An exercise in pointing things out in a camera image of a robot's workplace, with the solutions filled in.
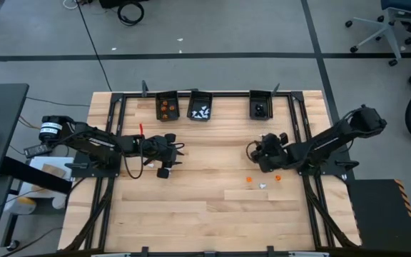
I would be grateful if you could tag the black aluminium table frame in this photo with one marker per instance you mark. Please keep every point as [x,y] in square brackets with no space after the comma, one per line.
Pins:
[227,94]

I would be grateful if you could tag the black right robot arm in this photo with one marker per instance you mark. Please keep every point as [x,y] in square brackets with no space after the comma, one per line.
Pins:
[327,142]

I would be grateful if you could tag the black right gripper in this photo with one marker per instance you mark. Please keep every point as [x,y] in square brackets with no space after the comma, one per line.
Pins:
[273,153]

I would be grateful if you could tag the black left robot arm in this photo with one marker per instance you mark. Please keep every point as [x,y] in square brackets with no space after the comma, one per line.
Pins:
[91,142]

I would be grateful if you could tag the white jug yellow cap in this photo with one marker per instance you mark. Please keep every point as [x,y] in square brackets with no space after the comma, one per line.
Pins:
[21,206]

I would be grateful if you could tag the white sheet with cardboard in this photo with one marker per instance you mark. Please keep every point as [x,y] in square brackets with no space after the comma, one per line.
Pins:
[39,163]

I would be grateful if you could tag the white cup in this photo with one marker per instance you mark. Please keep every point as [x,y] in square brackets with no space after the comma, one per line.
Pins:
[59,202]

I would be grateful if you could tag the small black plastic spider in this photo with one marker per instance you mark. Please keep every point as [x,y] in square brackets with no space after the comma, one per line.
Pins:
[261,113]
[259,107]

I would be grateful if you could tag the black desk support beam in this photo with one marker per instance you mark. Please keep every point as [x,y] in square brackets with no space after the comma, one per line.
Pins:
[38,176]

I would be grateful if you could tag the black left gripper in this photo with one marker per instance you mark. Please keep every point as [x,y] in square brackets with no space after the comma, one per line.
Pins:
[157,150]

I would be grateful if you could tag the white LED light bar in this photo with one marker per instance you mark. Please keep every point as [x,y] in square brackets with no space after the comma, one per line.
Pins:
[111,255]
[309,255]

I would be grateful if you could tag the black slotted plastic basket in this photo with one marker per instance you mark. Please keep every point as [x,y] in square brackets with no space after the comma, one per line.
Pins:
[173,116]
[196,98]
[253,98]

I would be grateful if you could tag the black power adapter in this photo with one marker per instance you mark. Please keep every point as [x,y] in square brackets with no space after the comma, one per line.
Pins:
[36,150]

